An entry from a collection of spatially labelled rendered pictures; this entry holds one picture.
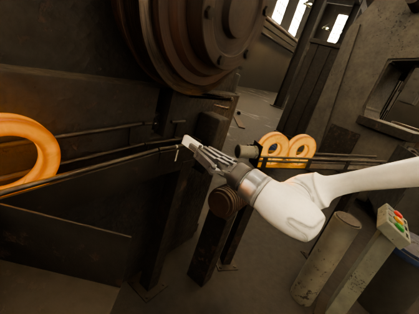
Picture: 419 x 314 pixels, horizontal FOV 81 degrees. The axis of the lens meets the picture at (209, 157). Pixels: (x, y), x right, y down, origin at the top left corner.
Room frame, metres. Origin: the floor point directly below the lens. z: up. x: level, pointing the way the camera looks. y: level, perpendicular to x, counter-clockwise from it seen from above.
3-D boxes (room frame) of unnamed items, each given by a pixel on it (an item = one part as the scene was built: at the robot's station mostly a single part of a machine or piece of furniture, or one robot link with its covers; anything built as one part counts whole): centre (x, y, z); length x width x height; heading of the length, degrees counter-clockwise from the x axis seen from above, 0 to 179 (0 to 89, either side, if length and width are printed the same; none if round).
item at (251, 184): (0.59, -0.14, 0.72); 0.09 x 0.06 x 0.09; 150
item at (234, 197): (0.96, -0.15, 0.27); 0.22 x 0.13 x 0.53; 150
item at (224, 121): (0.95, 0.03, 0.68); 0.11 x 0.08 x 0.24; 60
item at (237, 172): (0.63, -0.07, 0.73); 0.09 x 0.08 x 0.07; 60
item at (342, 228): (1.01, -0.68, 0.26); 0.12 x 0.12 x 0.52
